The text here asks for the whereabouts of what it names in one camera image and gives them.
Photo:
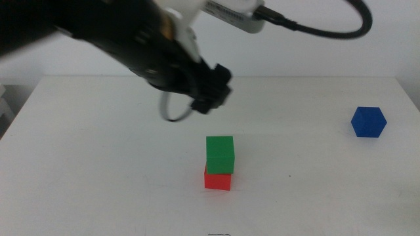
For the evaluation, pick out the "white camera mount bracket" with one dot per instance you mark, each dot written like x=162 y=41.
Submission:
x=187 y=36

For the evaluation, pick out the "green cube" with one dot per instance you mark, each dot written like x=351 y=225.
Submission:
x=220 y=154

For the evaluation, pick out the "red cube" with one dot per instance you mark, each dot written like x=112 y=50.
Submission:
x=217 y=182

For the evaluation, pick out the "blue cube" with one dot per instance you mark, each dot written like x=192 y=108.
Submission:
x=368 y=122

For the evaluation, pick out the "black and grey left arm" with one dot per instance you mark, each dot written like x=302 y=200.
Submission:
x=82 y=23

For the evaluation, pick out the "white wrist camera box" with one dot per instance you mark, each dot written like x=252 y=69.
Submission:
x=236 y=16

